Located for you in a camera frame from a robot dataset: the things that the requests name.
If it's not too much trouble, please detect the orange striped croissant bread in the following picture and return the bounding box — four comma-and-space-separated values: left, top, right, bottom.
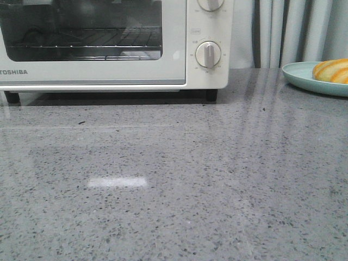
312, 58, 347, 84

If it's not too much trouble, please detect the metal wire oven rack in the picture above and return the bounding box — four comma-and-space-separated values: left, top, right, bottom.
4, 27, 163, 61

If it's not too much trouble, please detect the grey white curtain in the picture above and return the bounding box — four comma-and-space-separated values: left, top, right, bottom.
251, 0, 348, 69

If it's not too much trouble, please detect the teal round plate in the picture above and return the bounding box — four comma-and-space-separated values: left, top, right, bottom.
282, 61, 347, 98

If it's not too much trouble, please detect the upper white oven knob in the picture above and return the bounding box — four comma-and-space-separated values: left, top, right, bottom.
197, 0, 224, 12

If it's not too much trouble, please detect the white oven knob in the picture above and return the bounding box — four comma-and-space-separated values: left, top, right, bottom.
197, 0, 224, 12
195, 41, 221, 69

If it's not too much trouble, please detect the lower white oven knob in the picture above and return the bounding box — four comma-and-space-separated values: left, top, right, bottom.
195, 41, 221, 69

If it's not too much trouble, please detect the glass oven door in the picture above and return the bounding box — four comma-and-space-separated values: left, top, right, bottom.
1, 1, 187, 85

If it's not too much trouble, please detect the white Toshiba toaster oven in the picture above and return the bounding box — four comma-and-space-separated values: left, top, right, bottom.
1, 1, 234, 103

